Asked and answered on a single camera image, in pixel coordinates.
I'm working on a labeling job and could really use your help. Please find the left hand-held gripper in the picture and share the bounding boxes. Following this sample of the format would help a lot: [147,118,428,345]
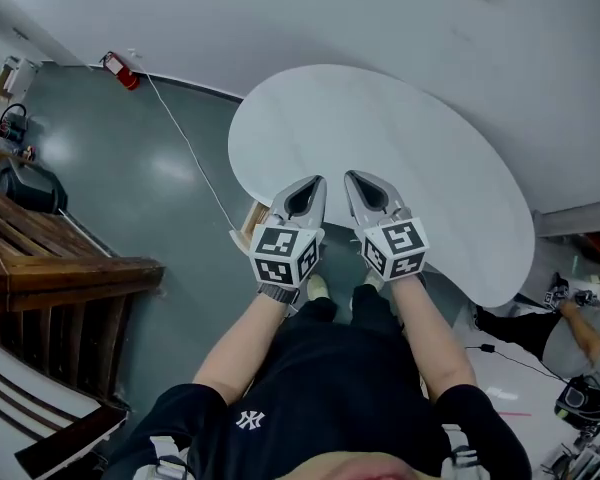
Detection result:
[248,174,329,289]

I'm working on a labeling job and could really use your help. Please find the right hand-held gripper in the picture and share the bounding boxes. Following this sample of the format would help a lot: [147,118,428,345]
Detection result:
[343,169,430,284]

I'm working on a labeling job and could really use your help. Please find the large wooden drawer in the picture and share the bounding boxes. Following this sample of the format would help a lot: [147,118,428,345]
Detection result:
[228,200,274,258]

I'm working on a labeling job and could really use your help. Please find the person's right forearm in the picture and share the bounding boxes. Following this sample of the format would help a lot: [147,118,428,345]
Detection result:
[390,275,477,402]

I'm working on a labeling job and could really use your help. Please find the person's left forearm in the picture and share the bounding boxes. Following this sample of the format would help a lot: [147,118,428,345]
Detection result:
[192,292,291,404]

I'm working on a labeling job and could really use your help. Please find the white kidney-shaped table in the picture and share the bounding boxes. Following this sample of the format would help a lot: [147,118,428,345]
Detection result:
[227,63,537,309]

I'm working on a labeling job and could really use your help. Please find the person's right shoe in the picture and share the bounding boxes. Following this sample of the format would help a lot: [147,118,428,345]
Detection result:
[363,269,387,293]

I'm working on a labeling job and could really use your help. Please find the person's shoe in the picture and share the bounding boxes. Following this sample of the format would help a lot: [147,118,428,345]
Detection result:
[305,273,331,303]
[363,269,387,293]

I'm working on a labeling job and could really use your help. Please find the person's left shoe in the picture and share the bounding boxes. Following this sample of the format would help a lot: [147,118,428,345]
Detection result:
[305,273,331,303]

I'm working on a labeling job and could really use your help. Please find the dark wrist watch band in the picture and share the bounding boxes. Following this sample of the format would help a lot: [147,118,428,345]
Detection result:
[256,281,301,305]

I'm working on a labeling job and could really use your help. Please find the person's black trousers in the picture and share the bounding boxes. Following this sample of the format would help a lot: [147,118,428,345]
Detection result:
[294,282,406,339]

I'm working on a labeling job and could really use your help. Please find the grey wooden cabinet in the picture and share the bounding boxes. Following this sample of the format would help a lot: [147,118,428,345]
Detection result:
[532,197,600,287]

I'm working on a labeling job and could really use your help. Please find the person's black t-shirt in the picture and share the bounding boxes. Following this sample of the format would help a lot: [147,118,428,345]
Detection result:
[104,327,534,480]

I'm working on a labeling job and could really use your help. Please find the red fire extinguisher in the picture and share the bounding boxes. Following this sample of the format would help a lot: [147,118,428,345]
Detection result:
[99,51,141,92]

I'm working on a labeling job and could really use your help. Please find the brown wooden stair railing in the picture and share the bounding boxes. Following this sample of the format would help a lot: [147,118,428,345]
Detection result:
[0,177,166,404]

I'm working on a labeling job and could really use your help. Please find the person's chin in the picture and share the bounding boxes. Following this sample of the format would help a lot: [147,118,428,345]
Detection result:
[289,452,431,480]

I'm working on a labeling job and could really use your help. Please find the black hard case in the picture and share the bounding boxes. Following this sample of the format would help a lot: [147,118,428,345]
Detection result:
[0,157,70,215]

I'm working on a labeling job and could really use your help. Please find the cardboard boxes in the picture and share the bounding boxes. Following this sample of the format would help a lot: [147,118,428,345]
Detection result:
[0,57,36,114]

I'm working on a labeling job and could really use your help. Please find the white storage rack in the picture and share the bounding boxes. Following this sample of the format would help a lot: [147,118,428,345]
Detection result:
[539,427,600,480]

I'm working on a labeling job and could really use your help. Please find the white stair steps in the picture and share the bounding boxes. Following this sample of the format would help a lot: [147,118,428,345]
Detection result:
[0,332,131,480]

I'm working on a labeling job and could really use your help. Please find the white floor cable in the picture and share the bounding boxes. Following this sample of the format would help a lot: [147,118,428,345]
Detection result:
[128,47,241,234]

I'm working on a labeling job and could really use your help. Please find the black cable with adapter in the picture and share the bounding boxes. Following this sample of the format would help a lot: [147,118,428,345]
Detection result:
[464,342,569,384]

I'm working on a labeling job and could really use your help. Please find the grey backpack strap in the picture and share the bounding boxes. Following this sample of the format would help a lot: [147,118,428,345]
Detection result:
[148,435,196,480]
[442,423,481,480]

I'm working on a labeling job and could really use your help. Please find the black hose machine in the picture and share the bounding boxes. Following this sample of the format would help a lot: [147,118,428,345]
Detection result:
[0,102,30,143]

